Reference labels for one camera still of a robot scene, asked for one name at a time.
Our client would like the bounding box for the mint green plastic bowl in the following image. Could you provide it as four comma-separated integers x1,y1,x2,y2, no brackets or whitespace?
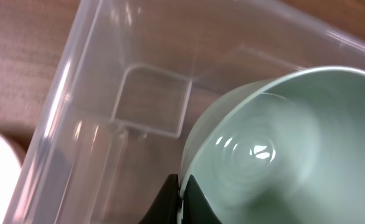
177,66,365,223

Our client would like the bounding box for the clear plastic storage container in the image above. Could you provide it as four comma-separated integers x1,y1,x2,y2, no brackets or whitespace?
4,1,365,223

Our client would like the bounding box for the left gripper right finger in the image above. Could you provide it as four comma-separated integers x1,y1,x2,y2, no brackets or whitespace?
182,175,221,224

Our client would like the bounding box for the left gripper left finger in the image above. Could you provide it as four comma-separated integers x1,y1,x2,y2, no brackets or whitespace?
138,174,179,224

